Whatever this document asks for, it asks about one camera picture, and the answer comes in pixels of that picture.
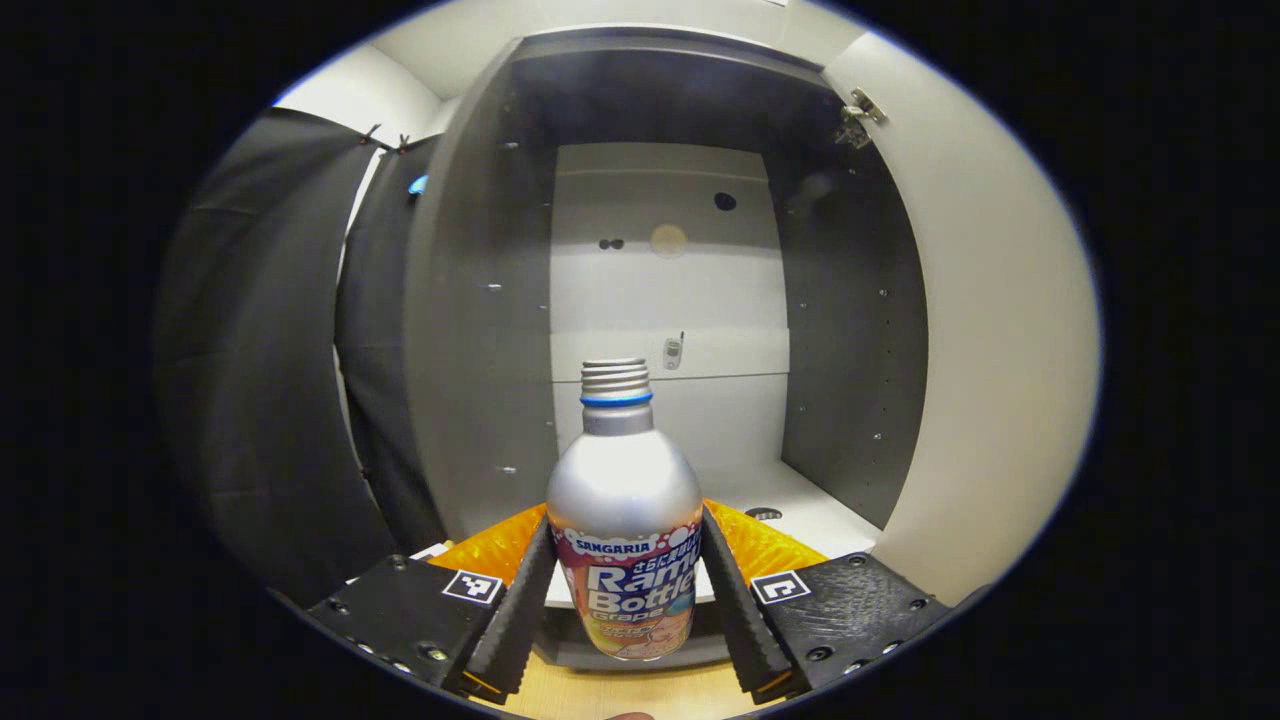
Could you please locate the dark grey cabinet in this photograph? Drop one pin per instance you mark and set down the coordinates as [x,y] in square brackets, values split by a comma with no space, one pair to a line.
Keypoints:
[480,350]

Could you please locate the metal cabinet door hinge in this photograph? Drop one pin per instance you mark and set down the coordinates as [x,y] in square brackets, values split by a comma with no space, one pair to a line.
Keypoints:
[860,112]

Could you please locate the black backdrop cloth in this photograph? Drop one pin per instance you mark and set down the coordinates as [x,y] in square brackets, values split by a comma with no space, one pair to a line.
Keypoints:
[260,350]

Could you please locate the silver bottle with colourful label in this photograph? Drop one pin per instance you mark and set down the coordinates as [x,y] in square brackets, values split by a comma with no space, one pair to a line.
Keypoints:
[625,500]

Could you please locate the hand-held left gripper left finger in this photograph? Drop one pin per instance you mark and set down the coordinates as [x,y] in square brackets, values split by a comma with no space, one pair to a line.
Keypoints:
[520,620]

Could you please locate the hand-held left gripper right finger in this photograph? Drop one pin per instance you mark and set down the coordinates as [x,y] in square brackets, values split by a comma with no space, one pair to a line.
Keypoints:
[735,620]

